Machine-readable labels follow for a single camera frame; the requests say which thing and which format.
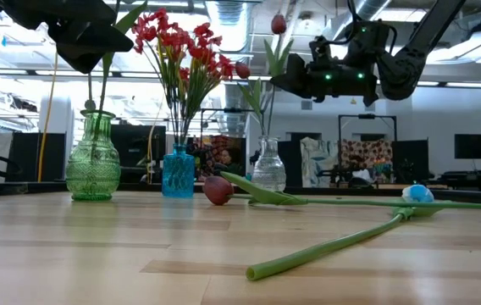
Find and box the floral cloth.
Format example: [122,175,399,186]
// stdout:
[340,138,394,170]

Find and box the thin yellow cable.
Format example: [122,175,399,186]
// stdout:
[146,101,166,184]

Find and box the red patterned tapestry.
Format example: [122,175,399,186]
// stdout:
[193,135,242,179]

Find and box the yellow extension cable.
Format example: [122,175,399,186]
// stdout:
[36,53,58,183]

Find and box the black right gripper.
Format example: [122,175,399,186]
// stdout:
[270,53,380,107]

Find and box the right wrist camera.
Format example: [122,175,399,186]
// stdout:
[312,19,396,65]

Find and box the black wall monitor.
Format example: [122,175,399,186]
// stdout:
[454,133,481,160]

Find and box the black table frame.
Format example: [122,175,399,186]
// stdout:
[0,180,481,204]

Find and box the blue white artificial tulip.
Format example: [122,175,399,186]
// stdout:
[94,0,149,128]
[86,71,94,112]
[245,183,447,282]

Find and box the blue glass vase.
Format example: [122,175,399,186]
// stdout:
[162,142,196,198]

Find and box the person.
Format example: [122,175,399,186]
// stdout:
[218,147,245,177]

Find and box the green glass vase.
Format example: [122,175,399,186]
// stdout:
[64,108,122,202]

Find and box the silver ventilation duct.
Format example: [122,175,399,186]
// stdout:
[214,0,251,136]
[324,0,394,26]

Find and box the black partition panel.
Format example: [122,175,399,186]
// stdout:
[5,131,67,183]
[391,139,430,173]

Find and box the clear glass vase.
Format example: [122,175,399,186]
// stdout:
[252,136,287,192]

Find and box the black frame stand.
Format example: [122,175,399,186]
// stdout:
[337,113,398,143]
[200,108,266,143]

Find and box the long LED light bar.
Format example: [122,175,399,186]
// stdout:
[0,66,481,90]

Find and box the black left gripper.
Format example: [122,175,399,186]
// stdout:
[0,0,135,75]

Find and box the white blue cloth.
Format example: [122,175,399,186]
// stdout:
[299,136,331,188]

